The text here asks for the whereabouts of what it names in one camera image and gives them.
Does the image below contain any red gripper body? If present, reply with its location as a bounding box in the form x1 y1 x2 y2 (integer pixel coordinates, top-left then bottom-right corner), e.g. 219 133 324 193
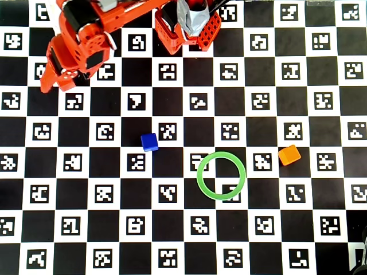
47 24 112 80

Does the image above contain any blue cube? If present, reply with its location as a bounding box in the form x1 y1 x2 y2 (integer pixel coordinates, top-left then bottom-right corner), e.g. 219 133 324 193
140 132 159 152

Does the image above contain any orange cube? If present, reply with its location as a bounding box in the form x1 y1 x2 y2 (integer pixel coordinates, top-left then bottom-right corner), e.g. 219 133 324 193
278 144 302 167

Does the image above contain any black white marker checkerboard mat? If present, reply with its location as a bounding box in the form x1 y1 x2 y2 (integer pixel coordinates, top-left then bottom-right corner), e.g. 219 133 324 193
0 0 367 275

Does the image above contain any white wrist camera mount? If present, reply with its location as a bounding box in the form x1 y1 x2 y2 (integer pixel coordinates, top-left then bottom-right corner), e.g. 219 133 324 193
104 30 118 52

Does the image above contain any silver duct tape wad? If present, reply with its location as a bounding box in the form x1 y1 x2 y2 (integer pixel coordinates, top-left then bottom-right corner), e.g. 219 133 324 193
176 0 210 37

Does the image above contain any green flat ring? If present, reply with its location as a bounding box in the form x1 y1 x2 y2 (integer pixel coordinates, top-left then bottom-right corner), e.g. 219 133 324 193
196 151 247 201

